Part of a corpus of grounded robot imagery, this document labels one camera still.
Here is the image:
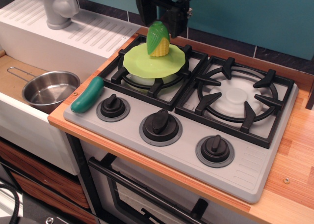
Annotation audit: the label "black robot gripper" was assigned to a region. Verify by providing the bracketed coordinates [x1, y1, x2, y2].
[135, 0, 191, 38]

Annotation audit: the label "green yellow toy corncob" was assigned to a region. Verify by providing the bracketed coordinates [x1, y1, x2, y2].
[146, 21, 170, 57]

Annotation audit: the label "green toy cucumber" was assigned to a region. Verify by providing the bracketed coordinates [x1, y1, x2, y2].
[71, 76, 104, 113]

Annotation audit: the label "lime green plastic plate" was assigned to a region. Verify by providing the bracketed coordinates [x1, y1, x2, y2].
[123, 43, 185, 79]

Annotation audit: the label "white toy sink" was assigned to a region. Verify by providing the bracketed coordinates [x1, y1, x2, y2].
[0, 0, 139, 175]

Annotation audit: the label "stainless steel pot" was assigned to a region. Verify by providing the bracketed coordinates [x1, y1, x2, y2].
[7, 67, 80, 114]

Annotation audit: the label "black left burner grate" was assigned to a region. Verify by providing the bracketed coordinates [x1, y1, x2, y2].
[98, 35, 209, 111]

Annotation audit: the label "black burner grate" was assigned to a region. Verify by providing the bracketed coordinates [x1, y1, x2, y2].
[176, 56, 298, 149]
[98, 35, 209, 111]

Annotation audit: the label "grey toy faucet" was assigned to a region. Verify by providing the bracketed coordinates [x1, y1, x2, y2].
[43, 0, 79, 30]

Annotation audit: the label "black left stove knob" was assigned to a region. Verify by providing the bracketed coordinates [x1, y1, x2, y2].
[96, 94, 131, 122]

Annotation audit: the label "black stove knob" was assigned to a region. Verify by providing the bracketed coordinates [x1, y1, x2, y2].
[195, 135, 235, 168]
[139, 109, 183, 147]
[96, 94, 131, 122]

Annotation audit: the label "black middle stove knob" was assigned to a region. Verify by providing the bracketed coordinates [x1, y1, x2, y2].
[139, 109, 183, 147]

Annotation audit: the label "grey toy stove top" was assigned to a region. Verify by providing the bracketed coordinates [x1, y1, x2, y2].
[63, 35, 298, 203]

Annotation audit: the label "black right burner grate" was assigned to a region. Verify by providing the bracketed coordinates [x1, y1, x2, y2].
[176, 56, 298, 149]

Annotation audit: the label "black right stove knob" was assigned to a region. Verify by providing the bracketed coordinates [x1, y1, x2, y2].
[195, 135, 235, 168]

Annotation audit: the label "wooden drawer fronts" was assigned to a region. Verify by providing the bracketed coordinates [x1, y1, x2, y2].
[0, 138, 96, 224]

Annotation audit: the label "oven door with black handle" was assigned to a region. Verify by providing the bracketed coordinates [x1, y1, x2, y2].
[88, 154, 252, 224]

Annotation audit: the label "black braided cable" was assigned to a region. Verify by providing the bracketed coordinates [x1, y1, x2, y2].
[0, 183, 23, 224]

